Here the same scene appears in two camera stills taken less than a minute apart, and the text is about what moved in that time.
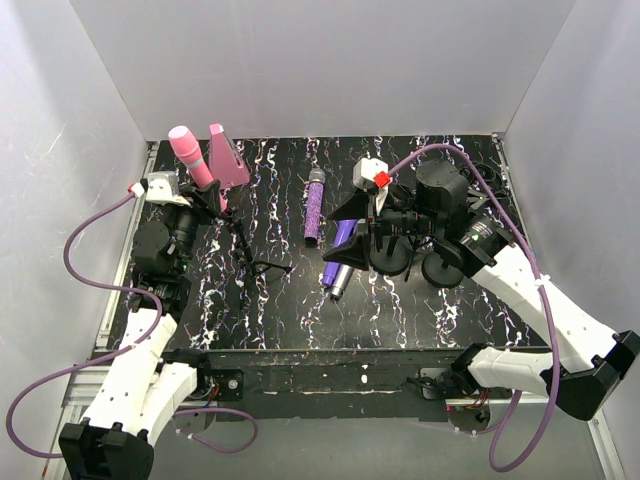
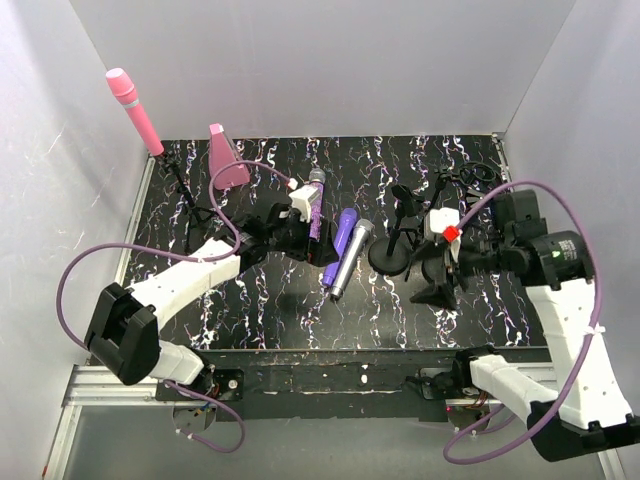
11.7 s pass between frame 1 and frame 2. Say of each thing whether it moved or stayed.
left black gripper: moved
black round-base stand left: stayed
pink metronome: stayed
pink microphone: moved
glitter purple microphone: stayed
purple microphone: stayed
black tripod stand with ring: stayed
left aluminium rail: stayed
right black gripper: moved
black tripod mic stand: moved
